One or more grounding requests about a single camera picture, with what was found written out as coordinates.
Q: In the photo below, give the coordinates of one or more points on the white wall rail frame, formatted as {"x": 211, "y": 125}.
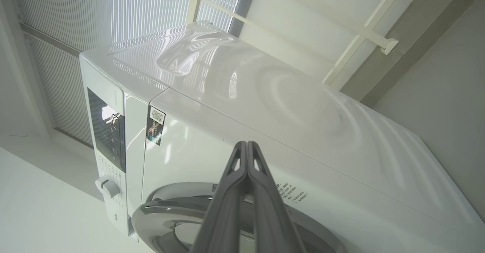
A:
{"x": 365, "y": 31}

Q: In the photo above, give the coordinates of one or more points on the white window blinds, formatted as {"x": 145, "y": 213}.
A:
{"x": 75, "y": 10}

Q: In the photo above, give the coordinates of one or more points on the white washer control knob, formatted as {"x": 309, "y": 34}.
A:
{"x": 108, "y": 187}

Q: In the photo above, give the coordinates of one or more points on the printed text label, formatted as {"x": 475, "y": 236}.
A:
{"x": 290, "y": 194}

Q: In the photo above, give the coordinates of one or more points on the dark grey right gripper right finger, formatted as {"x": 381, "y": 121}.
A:
{"x": 265, "y": 207}

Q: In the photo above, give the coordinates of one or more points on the black round glass washer door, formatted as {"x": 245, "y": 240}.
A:
{"x": 170, "y": 215}

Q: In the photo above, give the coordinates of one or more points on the black washer display panel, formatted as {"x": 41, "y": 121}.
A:
{"x": 110, "y": 131}

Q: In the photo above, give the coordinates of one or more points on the white front-load washing machine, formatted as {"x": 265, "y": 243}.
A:
{"x": 265, "y": 94}

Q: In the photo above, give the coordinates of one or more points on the QR code sticker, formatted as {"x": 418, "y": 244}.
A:
{"x": 155, "y": 126}

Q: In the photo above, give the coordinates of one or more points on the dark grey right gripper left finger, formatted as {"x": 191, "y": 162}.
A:
{"x": 227, "y": 200}

